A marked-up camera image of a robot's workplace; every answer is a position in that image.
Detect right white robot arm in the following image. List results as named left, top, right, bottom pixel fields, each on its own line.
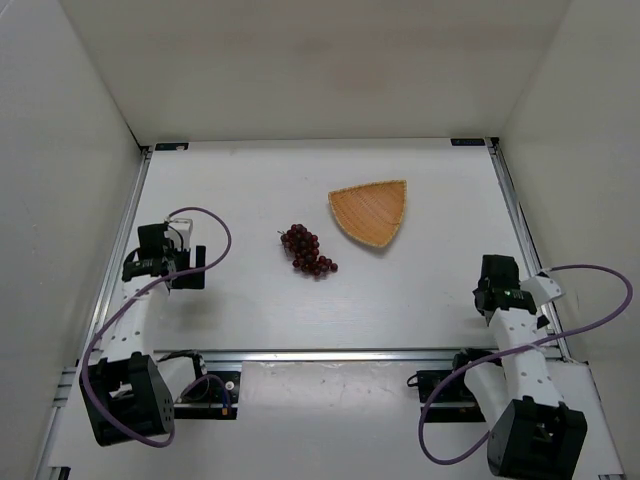
left=464, top=255, right=587, bottom=479

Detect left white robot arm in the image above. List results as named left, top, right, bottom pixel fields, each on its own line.
left=80, top=218, right=206, bottom=447

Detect dark red fake grapes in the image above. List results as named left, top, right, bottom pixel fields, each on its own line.
left=278, top=223, right=339, bottom=278

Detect left blue corner label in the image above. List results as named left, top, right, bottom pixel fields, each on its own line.
left=154, top=142, right=189, bottom=152

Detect blue corner label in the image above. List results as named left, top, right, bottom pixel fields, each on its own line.
left=450, top=138, right=485, bottom=147
left=154, top=142, right=189, bottom=152

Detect woven triangular bamboo basket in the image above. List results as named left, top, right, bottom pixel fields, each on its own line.
left=328, top=180, right=407, bottom=249

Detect right blue corner label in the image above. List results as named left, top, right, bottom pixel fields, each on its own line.
left=450, top=138, right=485, bottom=147

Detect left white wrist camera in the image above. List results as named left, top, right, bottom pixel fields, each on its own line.
left=165, top=217, right=193, bottom=251

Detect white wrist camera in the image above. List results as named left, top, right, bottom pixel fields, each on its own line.
left=165, top=217, right=193, bottom=251
left=521, top=272, right=564, bottom=307

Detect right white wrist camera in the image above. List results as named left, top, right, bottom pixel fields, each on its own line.
left=521, top=272, right=564, bottom=307

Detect left aluminium frame rail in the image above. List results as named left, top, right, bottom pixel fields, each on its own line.
left=85, top=146, right=154, bottom=347

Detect aluminium frame rail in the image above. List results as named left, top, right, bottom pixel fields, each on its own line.
left=149, top=348, right=566, bottom=365
left=85, top=146, right=154, bottom=347
left=485, top=137, right=574, bottom=362

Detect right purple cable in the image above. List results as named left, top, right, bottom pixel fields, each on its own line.
left=418, top=264, right=635, bottom=463

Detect purple cable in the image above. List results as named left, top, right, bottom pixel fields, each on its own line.
left=418, top=264, right=635, bottom=463
left=81, top=206, right=234, bottom=448

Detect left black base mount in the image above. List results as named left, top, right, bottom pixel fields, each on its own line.
left=157, top=350, right=241, bottom=421

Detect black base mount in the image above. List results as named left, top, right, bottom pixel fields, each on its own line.
left=406, top=348, right=490, bottom=423
left=157, top=350, right=241, bottom=421

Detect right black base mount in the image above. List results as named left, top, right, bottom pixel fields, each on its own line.
left=406, top=348, right=490, bottom=423

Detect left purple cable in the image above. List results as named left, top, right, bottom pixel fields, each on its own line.
left=81, top=206, right=234, bottom=448

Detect front aluminium frame rail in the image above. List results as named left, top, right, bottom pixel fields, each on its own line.
left=149, top=348, right=566, bottom=365

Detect right aluminium frame rail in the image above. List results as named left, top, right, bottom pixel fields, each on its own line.
left=485, top=137, right=574, bottom=362

